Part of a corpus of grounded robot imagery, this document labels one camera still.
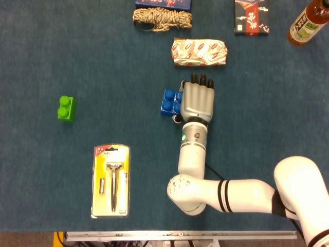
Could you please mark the yellow frame part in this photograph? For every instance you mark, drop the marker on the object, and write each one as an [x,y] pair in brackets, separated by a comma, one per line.
[57,239]

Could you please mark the long dark blue box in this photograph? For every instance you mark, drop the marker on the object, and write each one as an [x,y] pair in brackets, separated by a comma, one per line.
[154,3]

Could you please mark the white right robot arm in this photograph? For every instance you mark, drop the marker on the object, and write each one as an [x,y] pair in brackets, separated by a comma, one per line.
[192,159]

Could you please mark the green toy brick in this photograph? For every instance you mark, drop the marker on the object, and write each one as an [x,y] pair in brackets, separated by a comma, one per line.
[69,110]

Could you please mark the cream red wrapped package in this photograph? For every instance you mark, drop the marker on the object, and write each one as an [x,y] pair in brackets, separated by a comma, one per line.
[199,51]

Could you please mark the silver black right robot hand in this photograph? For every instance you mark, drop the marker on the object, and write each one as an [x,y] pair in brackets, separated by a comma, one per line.
[198,103]

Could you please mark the yellow razor blister pack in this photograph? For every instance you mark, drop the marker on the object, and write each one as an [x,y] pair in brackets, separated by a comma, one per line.
[102,208]

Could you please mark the aluminium profile rail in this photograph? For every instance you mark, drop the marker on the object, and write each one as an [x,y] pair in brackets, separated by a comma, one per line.
[128,235]

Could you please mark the amber tea bottle green label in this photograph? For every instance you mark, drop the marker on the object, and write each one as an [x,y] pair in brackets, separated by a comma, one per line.
[304,28]

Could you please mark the black red patterned box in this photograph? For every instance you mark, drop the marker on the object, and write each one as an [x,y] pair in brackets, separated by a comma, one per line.
[252,18]

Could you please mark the blue toy brick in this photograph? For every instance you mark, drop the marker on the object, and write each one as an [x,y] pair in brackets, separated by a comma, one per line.
[168,103]

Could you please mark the blue felt table cloth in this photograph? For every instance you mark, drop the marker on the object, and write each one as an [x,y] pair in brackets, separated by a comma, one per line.
[77,64]

